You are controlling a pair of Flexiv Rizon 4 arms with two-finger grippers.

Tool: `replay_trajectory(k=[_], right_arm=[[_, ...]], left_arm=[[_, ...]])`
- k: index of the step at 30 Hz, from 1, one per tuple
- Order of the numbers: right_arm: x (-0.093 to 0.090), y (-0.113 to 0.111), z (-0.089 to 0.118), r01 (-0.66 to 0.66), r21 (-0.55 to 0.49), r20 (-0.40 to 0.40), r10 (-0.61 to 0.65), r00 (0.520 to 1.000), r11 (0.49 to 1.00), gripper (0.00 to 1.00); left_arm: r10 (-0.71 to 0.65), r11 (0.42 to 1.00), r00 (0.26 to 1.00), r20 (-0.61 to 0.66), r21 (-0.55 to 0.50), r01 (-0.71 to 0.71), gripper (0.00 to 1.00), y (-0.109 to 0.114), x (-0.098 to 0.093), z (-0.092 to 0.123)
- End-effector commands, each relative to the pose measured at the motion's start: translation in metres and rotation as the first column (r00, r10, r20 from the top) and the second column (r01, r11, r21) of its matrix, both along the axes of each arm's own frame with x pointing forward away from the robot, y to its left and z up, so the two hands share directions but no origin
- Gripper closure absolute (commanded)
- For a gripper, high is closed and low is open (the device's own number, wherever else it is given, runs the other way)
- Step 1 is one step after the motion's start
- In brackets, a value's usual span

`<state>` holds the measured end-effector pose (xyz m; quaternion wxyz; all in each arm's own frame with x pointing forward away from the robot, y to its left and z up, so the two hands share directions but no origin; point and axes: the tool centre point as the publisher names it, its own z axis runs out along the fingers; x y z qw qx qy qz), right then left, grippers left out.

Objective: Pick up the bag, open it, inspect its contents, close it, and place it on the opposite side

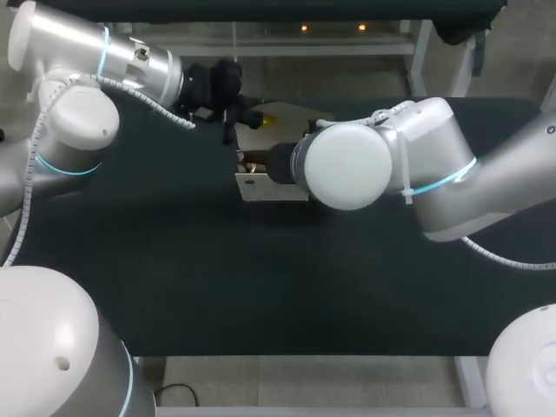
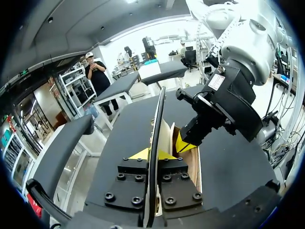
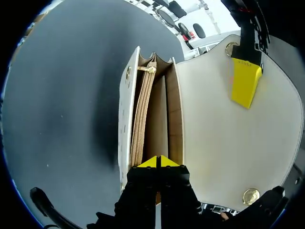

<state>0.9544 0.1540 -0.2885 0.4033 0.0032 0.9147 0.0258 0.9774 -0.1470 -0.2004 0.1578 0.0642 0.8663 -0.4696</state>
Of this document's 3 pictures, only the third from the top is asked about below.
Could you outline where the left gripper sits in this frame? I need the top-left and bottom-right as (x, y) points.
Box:
(221, 0), (271, 110)

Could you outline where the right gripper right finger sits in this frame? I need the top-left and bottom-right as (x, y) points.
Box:
(160, 155), (203, 229)

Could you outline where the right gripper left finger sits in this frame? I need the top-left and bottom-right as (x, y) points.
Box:
(113, 155), (158, 229)

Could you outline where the white leather flap bag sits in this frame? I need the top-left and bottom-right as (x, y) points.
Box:
(118, 34), (305, 212)

